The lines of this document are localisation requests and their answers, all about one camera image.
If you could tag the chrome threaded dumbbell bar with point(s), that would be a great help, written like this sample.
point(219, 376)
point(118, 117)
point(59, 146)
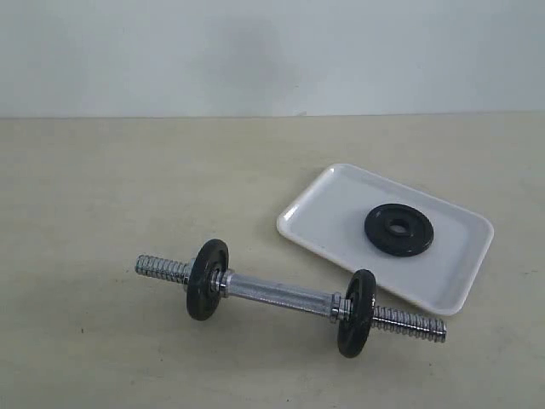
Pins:
point(332, 306)

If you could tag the white rectangular plastic tray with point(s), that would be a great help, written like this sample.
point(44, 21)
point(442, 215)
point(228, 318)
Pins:
point(327, 218)

